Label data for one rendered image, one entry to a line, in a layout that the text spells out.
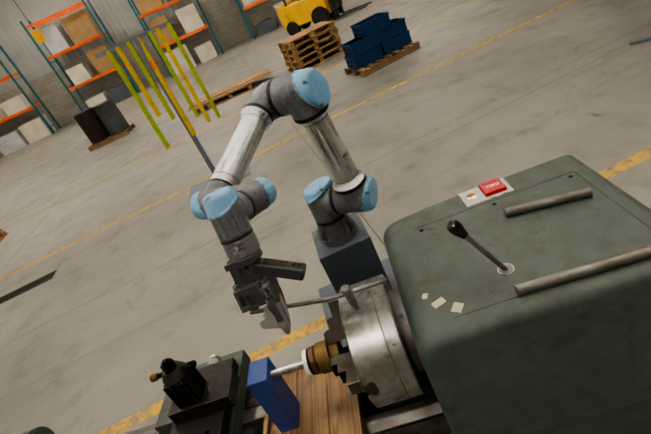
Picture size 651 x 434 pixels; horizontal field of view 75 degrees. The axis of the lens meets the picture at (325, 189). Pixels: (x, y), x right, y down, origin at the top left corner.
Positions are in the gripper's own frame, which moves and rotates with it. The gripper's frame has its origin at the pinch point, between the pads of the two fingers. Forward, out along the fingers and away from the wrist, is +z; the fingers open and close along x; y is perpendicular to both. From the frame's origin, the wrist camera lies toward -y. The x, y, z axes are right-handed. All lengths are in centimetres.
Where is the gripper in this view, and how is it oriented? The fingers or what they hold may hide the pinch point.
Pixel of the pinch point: (289, 327)
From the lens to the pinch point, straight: 104.0
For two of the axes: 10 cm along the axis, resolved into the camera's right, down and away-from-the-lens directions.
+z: 3.8, 9.0, 2.0
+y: -9.3, 3.6, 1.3
